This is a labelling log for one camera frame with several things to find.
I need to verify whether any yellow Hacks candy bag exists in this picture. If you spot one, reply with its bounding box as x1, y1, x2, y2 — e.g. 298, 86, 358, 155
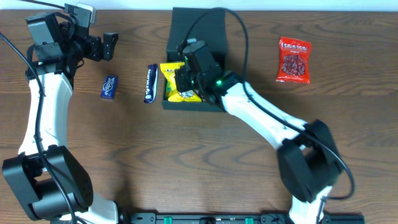
160, 62, 201, 103

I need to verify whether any dark purple chocolate bar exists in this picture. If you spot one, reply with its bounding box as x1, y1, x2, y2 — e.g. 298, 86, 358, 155
144, 64, 158, 103

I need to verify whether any dark green box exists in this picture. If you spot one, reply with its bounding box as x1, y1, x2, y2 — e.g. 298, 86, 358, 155
162, 7, 228, 112

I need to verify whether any red Hacks candy bag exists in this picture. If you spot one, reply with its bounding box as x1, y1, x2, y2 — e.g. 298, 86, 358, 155
276, 37, 312, 84

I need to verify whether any green Haribo worms bag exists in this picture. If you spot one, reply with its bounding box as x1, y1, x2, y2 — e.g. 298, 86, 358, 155
165, 81, 172, 100

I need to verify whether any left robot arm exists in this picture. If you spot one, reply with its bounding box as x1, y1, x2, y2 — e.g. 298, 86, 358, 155
2, 3, 127, 223

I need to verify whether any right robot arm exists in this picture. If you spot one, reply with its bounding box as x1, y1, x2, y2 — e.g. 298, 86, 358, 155
175, 39, 344, 223

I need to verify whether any blue Eclipse mint box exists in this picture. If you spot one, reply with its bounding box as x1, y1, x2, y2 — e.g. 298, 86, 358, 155
100, 75, 118, 100

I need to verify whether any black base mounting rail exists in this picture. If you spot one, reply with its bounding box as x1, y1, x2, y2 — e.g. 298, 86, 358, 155
119, 212, 365, 224

